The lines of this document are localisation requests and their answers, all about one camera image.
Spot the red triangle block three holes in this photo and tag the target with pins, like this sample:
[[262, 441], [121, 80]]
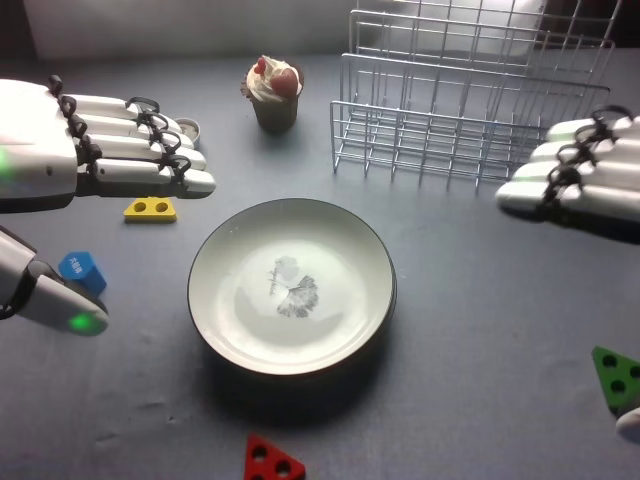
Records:
[[265, 462]]

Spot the cupcake with cream and strawberries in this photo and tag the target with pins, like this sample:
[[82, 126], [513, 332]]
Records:
[[275, 95]]

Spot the white backdrop sheet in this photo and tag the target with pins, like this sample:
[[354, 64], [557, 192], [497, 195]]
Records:
[[150, 25]]

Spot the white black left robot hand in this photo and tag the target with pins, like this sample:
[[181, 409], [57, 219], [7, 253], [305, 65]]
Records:
[[40, 130]]

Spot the green triangle block three holes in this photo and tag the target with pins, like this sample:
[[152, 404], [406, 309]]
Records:
[[617, 372]]

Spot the white plate big ginkgo print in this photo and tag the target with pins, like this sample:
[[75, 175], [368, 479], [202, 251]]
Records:
[[280, 240]]

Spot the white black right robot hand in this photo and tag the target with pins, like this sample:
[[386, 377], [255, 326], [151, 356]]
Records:
[[610, 170]]

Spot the yellow triangle block three holes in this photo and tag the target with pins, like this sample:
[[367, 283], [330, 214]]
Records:
[[150, 212]]

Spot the blue hexagonal prism block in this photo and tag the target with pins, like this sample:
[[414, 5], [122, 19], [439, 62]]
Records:
[[85, 270]]

